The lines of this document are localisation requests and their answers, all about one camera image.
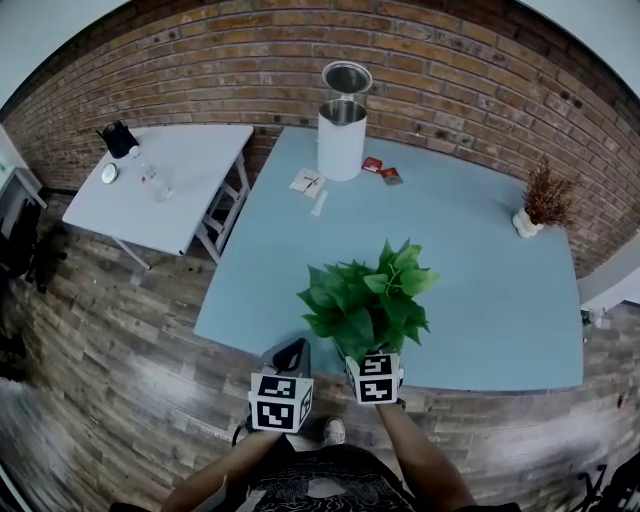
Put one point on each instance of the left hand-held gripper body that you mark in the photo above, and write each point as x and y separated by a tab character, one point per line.
277	405

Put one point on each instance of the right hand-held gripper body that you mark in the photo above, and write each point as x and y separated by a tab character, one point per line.
375	380

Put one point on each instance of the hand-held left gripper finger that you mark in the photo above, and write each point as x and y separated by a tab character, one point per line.
307	362
267	361

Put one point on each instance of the green plant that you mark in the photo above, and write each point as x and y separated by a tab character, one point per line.
370	300

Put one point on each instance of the person's left forearm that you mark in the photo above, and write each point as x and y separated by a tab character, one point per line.
225	470

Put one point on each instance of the person's right forearm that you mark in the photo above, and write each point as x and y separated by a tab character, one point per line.
425	460

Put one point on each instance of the dried brown plant in vase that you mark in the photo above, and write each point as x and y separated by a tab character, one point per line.
545	200

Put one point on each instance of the person's white shoe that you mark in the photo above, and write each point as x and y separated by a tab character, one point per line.
334	431

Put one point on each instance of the person's black patterned shirt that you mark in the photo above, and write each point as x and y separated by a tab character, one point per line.
330	480

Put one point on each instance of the light blue table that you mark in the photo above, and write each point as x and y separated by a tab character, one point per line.
475	280

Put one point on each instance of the white paper strip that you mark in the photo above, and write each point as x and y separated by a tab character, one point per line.
319	204

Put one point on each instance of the white paper packet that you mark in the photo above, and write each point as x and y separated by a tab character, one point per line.
306	180

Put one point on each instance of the clear plastic water bottle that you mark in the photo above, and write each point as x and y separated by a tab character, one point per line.
155	180

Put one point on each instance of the white folding table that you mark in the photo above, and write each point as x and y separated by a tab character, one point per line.
190	160

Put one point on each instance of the white bin with open lid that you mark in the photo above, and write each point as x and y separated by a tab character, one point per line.
340	145

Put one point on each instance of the round silver lid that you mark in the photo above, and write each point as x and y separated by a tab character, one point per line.
110	173

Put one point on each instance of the black kettle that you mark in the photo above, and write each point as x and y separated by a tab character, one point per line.
120	142

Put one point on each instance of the black office chair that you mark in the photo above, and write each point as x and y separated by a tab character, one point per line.
615	490

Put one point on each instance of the black equipment on floor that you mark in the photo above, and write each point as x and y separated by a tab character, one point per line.
25	250

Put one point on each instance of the white cabinet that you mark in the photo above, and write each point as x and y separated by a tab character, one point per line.
15	175

